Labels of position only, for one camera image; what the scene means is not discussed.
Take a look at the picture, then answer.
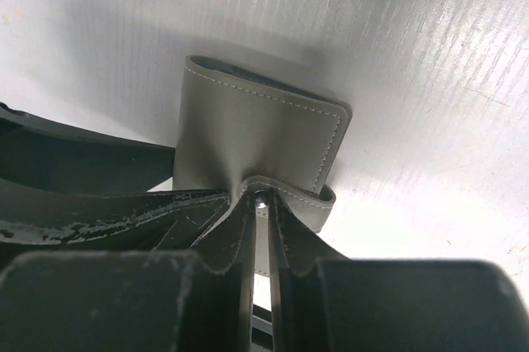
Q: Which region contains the grey leather card holder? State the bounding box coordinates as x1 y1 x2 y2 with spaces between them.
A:
170 54 353 277

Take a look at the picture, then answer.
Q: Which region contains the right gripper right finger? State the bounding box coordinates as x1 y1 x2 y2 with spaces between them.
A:
268 191 525 351

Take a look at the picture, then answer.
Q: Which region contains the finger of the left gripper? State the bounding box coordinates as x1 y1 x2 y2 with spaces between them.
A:
1 103 174 195
1 180 228 267

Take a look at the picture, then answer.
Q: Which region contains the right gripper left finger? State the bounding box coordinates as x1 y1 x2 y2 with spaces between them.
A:
1 194 256 351

